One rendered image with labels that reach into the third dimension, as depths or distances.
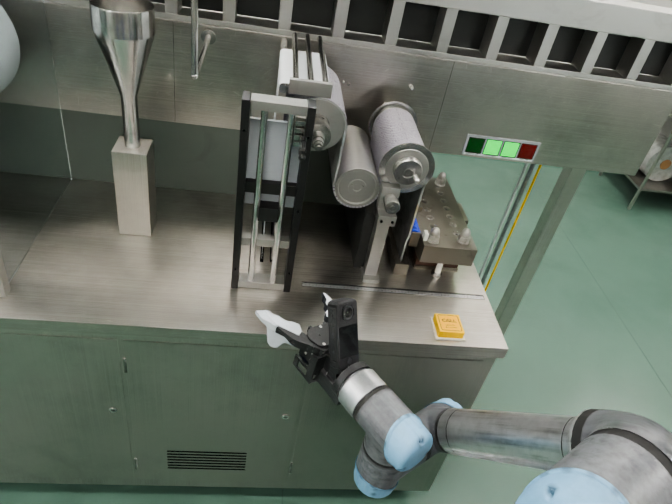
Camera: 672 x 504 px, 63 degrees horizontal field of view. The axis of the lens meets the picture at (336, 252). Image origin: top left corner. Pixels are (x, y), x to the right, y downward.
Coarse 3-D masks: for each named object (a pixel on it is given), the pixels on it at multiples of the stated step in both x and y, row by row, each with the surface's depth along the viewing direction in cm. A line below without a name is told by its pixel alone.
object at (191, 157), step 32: (64, 128) 166; (96, 128) 167; (160, 128) 168; (192, 128) 169; (224, 128) 170; (96, 160) 173; (160, 160) 175; (192, 160) 176; (224, 160) 176; (320, 160) 179; (224, 192) 184; (320, 192) 186
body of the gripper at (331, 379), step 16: (320, 336) 93; (304, 352) 96; (320, 352) 91; (320, 368) 93; (336, 368) 90; (352, 368) 88; (368, 368) 90; (320, 384) 95; (336, 384) 88; (336, 400) 92
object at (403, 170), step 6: (408, 156) 141; (396, 162) 142; (402, 162) 140; (408, 162) 140; (414, 162) 141; (396, 168) 141; (402, 168) 141; (408, 168) 142; (414, 168) 142; (420, 168) 142; (396, 174) 142; (402, 174) 143; (408, 174) 143; (420, 174) 143; (396, 180) 144; (402, 180) 144; (408, 180) 144
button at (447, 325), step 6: (438, 318) 149; (444, 318) 149; (450, 318) 150; (456, 318) 150; (438, 324) 147; (444, 324) 148; (450, 324) 148; (456, 324) 148; (438, 330) 146; (444, 330) 146; (450, 330) 146; (456, 330) 146; (462, 330) 147; (438, 336) 146; (444, 336) 146; (450, 336) 147; (456, 336) 147; (462, 336) 147
